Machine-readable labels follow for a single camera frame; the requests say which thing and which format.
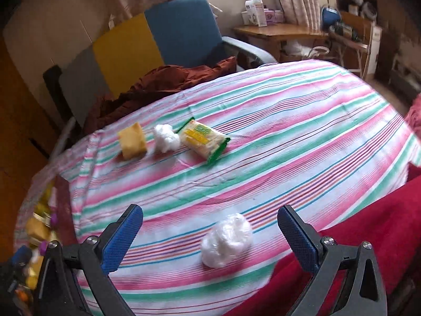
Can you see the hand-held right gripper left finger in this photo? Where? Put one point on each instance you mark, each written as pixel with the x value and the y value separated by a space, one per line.
pixel 121 237

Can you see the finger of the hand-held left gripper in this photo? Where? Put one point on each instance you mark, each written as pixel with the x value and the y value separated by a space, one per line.
pixel 19 258

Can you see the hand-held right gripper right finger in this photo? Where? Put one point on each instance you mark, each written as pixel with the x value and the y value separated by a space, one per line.
pixel 297 237

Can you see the yellow sponge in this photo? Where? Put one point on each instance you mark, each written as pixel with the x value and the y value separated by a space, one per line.
pixel 131 140
pixel 37 230

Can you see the gold metal tin box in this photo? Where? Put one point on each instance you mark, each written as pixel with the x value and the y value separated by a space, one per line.
pixel 64 210

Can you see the white plastic bag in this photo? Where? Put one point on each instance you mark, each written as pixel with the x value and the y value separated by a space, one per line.
pixel 227 242

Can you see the red blanket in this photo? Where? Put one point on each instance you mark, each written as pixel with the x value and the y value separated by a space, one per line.
pixel 378 220

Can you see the white crumpled tissue ball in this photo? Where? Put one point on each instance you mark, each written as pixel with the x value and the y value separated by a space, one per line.
pixel 166 138

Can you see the striped bed sheet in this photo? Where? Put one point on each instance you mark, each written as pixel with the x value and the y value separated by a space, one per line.
pixel 279 121

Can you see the green yellow snack packet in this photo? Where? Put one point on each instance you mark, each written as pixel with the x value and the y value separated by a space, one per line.
pixel 204 140

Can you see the wooden wardrobe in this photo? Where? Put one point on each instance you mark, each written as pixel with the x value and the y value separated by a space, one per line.
pixel 16 121

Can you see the red-brown cloth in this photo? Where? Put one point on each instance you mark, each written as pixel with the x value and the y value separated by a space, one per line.
pixel 158 82

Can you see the pink cloth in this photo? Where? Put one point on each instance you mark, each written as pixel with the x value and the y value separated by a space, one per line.
pixel 415 115

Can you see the wooden desk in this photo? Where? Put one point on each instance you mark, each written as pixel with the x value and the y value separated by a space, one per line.
pixel 276 31

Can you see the wooden folding stand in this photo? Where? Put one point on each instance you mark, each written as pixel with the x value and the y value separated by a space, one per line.
pixel 352 36

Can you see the grey yellow blue sofa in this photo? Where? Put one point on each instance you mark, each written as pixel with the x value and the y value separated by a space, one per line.
pixel 177 26

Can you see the blue bag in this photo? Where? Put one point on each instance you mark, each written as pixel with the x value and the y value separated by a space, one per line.
pixel 330 18

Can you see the white carton box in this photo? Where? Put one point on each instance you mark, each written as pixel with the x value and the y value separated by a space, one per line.
pixel 255 11

